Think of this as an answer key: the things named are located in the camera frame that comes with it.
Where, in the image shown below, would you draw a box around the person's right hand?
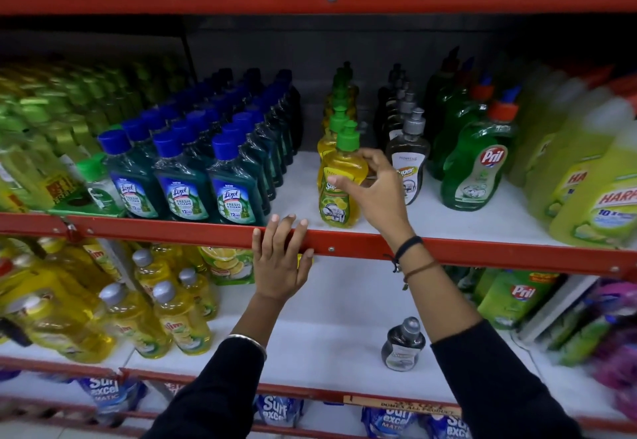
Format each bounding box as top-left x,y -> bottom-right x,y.
328,147 -> 417,251

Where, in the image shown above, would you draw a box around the person's left hand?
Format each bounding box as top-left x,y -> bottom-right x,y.
251,214 -> 315,303

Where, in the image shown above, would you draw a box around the yellow dish soap bottle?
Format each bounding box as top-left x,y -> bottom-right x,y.
318,120 -> 370,229

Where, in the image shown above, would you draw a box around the person's left forearm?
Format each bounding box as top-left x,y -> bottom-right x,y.
142,293 -> 299,439

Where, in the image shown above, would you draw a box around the person's right forearm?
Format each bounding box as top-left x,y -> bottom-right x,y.
386,237 -> 585,439

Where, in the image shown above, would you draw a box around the lemon print green pouch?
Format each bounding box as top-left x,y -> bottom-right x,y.
198,246 -> 257,286

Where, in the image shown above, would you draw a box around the row of dark pump bottles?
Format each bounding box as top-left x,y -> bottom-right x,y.
373,63 -> 431,206

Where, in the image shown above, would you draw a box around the white shelf board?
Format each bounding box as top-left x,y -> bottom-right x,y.
0,255 -> 623,419
269,150 -> 563,248

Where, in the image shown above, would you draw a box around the row of green-capped yellow bottles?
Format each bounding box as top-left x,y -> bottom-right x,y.
317,61 -> 360,190

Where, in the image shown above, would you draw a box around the rows of blue-capped cleaner bottles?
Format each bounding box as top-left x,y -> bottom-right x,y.
97,68 -> 304,228

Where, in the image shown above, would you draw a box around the silver bangle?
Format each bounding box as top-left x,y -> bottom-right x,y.
225,334 -> 268,361

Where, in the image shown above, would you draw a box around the group of grey-capped yellow bottles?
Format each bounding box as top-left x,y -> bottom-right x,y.
0,237 -> 220,365

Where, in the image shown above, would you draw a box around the small dark grey-capped bottle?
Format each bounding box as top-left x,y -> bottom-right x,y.
381,317 -> 427,373

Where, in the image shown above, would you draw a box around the row of green dishwash bottles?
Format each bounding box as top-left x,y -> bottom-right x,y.
423,45 -> 522,212

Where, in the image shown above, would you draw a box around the blue detergent pouch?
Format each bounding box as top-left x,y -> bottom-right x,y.
254,394 -> 304,429
361,406 -> 424,439
77,376 -> 147,427
425,414 -> 471,439

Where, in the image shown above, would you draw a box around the orange shelf label strip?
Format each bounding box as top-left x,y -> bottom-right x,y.
343,394 -> 462,418

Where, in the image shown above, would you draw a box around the green refill pouch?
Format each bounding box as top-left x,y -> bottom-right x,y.
473,268 -> 563,330

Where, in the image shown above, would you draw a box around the rows of lime green bottles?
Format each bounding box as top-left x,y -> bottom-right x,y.
0,58 -> 195,166

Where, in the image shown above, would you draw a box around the yellow bottle with red label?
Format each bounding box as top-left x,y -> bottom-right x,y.
0,132 -> 88,215

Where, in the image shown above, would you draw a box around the white shelf divider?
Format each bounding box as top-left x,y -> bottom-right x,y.
518,274 -> 600,345

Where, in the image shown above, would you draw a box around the row of lime cleaner bottles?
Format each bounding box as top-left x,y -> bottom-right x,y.
508,63 -> 637,250

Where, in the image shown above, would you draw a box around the green plastic pouch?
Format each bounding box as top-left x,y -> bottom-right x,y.
540,299 -> 618,367

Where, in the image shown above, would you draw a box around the purple plastic pouches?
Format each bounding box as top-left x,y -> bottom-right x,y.
587,279 -> 637,419

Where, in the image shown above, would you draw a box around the black thread bracelet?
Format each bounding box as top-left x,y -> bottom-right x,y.
390,236 -> 425,273

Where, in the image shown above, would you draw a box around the brown thread bracelet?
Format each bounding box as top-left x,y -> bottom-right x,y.
402,260 -> 441,291

